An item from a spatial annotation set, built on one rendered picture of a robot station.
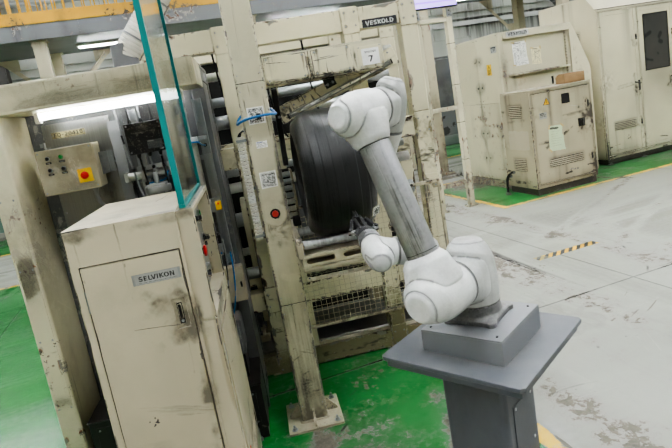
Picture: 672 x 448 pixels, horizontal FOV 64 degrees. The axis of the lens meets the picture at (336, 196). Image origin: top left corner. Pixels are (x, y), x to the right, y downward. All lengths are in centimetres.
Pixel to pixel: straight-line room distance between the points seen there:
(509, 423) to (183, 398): 106
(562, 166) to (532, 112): 78
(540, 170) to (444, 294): 528
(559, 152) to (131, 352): 585
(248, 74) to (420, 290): 129
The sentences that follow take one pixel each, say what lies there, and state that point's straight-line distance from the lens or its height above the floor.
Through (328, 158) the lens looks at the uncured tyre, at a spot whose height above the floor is 128.
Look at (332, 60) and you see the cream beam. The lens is 273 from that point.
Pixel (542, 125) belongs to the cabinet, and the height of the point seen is 82.
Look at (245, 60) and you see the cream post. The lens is 244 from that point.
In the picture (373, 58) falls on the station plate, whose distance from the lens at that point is 277.
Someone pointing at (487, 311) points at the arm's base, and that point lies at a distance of 184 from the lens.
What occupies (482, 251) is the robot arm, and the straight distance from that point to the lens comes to 179.
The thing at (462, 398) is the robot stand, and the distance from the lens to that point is 197.
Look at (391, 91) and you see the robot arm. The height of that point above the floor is 151.
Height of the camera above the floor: 151
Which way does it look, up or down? 10 degrees down
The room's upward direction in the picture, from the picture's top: 10 degrees counter-clockwise
